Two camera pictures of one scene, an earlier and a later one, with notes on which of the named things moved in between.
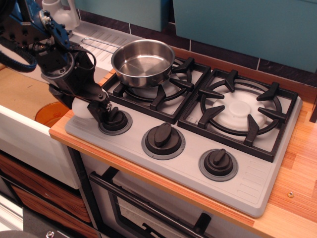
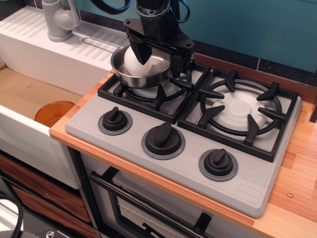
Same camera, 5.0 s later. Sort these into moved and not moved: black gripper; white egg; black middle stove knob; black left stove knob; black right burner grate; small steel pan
Moved: black gripper; white egg
Not moved: black middle stove knob; small steel pan; black right burner grate; black left stove knob
